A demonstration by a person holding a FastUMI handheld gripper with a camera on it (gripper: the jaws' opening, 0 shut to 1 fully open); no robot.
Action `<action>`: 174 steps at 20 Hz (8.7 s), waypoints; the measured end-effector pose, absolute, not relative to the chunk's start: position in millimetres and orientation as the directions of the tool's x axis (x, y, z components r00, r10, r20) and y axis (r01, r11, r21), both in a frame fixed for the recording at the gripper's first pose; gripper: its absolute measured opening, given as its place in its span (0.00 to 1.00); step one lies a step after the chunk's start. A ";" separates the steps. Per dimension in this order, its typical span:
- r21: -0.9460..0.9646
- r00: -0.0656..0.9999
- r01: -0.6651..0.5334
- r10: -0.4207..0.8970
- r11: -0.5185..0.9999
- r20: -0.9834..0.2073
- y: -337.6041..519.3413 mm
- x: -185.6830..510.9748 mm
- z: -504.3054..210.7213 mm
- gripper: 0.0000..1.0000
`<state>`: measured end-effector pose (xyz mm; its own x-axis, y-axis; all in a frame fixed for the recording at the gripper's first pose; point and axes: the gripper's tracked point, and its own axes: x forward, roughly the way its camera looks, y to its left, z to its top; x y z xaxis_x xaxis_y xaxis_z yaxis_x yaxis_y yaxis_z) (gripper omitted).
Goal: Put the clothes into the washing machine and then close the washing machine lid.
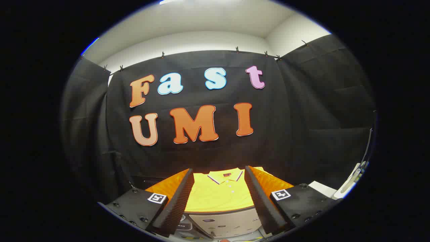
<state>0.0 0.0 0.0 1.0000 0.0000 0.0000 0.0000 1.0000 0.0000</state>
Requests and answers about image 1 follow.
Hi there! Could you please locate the white paper sheet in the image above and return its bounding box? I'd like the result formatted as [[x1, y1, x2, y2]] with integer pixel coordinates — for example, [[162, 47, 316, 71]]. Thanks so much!
[[308, 181, 337, 199]]

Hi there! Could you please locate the white device with cable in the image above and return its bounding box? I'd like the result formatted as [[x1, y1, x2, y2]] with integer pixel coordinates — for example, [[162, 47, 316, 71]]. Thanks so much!
[[334, 128, 374, 200]]

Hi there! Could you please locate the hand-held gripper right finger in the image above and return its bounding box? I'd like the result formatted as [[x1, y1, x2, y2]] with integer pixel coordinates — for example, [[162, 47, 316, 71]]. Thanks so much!
[[244, 165, 344, 236]]

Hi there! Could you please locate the yellow polo shirt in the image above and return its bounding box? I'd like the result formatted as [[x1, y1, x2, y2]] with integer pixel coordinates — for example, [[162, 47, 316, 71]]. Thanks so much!
[[184, 167, 266, 213]]

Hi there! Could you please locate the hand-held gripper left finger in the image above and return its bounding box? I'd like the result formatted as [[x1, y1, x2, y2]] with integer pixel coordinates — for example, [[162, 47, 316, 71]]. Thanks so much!
[[97, 168, 195, 238]]

